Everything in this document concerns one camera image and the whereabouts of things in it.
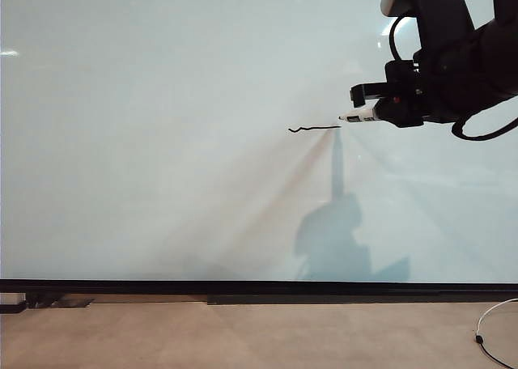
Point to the black whiteboard frame bar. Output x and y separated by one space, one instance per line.
243 287

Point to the white whiteboard marker pen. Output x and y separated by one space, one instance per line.
358 116

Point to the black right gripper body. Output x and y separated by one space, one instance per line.
449 81

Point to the black whiteboard stand foot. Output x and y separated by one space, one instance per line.
16 308

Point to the white glass whiteboard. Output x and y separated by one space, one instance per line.
162 122

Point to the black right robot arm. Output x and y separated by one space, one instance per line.
502 41

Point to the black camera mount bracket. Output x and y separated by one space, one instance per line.
441 9

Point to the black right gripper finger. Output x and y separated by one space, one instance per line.
400 112
370 89

